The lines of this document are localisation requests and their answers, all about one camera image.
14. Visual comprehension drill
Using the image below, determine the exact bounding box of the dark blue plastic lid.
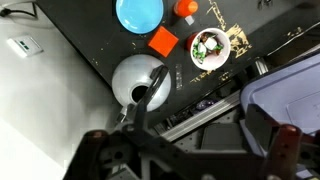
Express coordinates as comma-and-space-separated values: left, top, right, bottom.
239, 53, 320, 158

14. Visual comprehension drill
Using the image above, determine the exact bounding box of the light blue plate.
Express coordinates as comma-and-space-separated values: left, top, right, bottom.
115, 0, 165, 35

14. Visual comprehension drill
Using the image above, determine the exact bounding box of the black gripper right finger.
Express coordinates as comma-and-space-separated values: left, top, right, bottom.
245, 103, 303, 180

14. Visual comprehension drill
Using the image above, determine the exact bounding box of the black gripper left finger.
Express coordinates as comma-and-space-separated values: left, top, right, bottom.
63, 125, 188, 180

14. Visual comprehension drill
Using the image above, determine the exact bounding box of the thin black power cable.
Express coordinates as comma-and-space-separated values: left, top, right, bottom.
0, 2, 38, 20

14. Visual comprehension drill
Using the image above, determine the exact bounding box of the red plastic cup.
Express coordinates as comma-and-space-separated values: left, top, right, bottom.
185, 27, 232, 72

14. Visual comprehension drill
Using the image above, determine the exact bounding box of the orange cube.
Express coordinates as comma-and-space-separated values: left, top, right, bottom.
148, 25, 180, 58

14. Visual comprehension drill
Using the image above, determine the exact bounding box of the orange sauce bottle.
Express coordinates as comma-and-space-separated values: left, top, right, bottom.
173, 0, 200, 26

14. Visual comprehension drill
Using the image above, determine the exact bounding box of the purple sparkly object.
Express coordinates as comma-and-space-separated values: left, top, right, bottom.
195, 98, 218, 112

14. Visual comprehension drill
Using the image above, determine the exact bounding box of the white wall outlet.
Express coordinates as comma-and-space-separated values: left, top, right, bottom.
6, 34, 45, 59

